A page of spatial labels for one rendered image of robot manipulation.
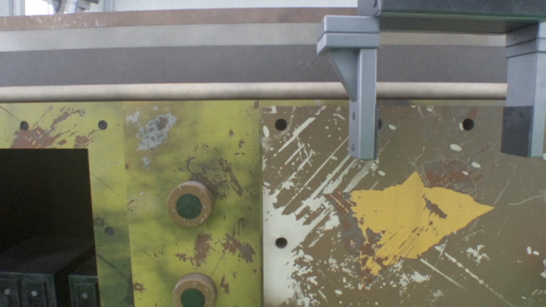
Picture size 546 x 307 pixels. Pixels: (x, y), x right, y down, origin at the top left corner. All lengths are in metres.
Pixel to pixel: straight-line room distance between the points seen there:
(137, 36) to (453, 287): 0.51
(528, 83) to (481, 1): 0.08
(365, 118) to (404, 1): 0.08
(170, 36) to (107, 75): 0.11
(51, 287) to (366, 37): 0.76
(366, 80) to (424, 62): 0.25
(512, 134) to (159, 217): 0.36
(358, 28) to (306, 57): 0.20
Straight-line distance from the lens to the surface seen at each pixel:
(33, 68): 0.54
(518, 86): 0.29
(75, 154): 1.15
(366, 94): 0.21
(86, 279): 0.75
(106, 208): 0.40
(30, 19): 0.55
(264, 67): 0.40
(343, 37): 0.21
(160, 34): 0.44
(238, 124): 0.32
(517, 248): 0.43
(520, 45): 0.30
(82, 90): 0.41
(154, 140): 0.35
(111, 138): 0.38
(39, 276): 0.81
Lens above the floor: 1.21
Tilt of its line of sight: 5 degrees down
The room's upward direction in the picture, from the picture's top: straight up
